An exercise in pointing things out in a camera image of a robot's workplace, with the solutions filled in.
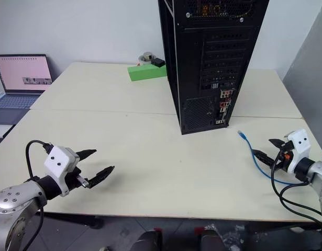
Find black table base bar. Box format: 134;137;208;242
43;211;104;230

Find black computer tower case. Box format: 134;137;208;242
158;0;270;136

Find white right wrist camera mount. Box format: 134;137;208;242
284;128;311;175

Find open grey laptop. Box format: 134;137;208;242
0;53;54;126

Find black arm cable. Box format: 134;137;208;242
270;150;322;224
21;140;53;251

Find green rectangular box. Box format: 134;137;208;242
127;64;168;83

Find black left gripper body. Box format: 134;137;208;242
64;167;90;195

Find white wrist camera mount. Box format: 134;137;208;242
43;146;81;198
284;128;311;175

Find dark rounded shape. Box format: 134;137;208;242
129;228;163;251

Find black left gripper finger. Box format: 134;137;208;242
75;149;97;162
87;165;116;189

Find white flat object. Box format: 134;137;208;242
0;124;15;139

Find blue ethernet cable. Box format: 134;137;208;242
237;130;322;186

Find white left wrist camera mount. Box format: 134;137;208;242
43;146;81;198

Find white tape roll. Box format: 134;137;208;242
138;51;158;66

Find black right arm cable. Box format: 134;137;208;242
270;150;322;224

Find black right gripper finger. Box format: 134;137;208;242
268;138;285;151
253;149;276;167

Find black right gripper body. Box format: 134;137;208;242
274;141;294;172

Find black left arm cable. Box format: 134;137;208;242
21;140;53;251

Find grey partition panel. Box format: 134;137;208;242
282;7;322;159

